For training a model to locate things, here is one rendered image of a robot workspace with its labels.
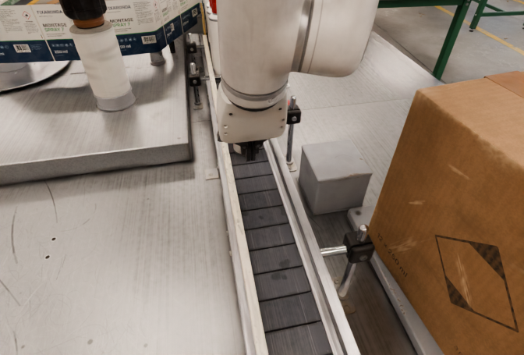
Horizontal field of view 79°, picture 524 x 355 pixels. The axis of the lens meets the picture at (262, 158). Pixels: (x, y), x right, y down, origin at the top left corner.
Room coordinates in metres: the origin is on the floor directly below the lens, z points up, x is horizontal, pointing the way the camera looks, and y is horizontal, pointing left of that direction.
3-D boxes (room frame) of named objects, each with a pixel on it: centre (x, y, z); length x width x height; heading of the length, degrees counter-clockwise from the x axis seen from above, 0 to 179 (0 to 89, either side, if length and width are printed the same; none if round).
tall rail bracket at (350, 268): (0.22, -0.10, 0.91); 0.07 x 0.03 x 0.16; 101
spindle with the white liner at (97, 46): (0.69, 0.36, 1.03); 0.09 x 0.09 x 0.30
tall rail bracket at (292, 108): (0.51, -0.04, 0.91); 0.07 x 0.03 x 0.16; 101
